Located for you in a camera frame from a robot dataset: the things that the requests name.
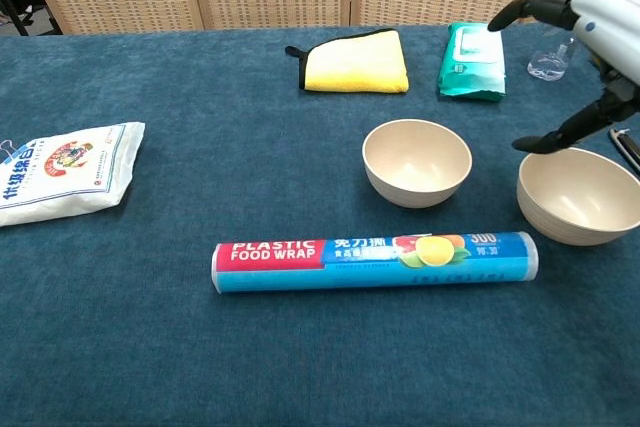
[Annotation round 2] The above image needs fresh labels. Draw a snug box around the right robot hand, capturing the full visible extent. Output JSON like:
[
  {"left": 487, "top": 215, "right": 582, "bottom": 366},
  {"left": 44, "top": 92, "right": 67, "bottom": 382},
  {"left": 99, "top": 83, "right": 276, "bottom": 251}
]
[{"left": 487, "top": 0, "right": 640, "bottom": 154}]

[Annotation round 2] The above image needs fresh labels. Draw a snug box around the beige bowl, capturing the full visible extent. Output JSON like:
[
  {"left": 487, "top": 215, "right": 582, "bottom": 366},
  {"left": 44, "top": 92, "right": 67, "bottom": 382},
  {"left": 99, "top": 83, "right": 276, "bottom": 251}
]
[
  {"left": 516, "top": 146, "right": 640, "bottom": 247},
  {"left": 362, "top": 118, "right": 474, "bottom": 209}
]

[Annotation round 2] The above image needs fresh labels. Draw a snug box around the clear plastic water bottle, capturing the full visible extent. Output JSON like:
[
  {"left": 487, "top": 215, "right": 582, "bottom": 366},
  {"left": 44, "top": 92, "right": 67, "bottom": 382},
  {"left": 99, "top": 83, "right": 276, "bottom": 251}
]
[{"left": 527, "top": 0, "right": 614, "bottom": 82}]

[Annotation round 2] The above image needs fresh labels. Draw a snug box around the black and white pen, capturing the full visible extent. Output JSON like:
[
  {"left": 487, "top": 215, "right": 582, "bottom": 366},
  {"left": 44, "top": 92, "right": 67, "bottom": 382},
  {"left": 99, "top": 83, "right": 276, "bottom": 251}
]
[{"left": 608, "top": 127, "right": 640, "bottom": 173}]

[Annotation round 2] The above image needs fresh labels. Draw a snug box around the green wet wipes pack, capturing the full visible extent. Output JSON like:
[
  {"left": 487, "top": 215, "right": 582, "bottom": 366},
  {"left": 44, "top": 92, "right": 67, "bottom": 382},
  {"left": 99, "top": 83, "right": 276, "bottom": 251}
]
[{"left": 437, "top": 22, "right": 507, "bottom": 102}]

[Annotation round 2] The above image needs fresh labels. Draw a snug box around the yellow microfiber cloth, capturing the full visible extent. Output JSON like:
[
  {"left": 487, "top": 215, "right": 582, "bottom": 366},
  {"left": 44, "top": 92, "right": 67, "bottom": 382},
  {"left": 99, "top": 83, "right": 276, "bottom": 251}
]
[{"left": 284, "top": 28, "right": 410, "bottom": 95}]

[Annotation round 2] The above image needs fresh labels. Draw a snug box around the plastic food wrap roll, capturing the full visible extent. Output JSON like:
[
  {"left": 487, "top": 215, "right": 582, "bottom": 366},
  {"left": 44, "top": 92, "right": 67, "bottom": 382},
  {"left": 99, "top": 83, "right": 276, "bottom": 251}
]
[{"left": 210, "top": 230, "right": 541, "bottom": 295}]

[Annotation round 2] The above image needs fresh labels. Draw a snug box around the blue table cloth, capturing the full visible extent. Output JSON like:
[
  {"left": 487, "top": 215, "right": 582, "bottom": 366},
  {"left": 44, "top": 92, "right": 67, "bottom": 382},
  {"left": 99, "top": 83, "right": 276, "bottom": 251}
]
[{"left": 0, "top": 21, "right": 640, "bottom": 427}]

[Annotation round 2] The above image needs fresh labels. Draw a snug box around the white sugar bag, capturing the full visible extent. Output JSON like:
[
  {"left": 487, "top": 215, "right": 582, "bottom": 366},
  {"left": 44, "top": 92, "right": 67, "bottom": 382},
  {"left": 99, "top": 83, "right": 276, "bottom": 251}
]
[{"left": 0, "top": 121, "right": 146, "bottom": 228}]

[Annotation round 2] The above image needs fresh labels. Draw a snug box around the black tripod stand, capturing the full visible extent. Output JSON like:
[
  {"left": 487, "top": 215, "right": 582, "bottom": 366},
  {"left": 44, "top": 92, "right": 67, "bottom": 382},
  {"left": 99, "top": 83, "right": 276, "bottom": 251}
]
[{"left": 0, "top": 0, "right": 31, "bottom": 37}]

